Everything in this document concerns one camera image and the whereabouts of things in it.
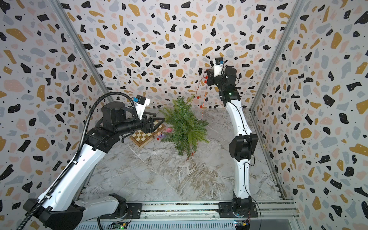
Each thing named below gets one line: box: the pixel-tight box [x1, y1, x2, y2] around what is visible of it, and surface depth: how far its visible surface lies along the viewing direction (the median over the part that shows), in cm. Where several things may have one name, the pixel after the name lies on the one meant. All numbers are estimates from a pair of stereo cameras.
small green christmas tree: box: [159, 95, 210, 158], surface depth 78 cm
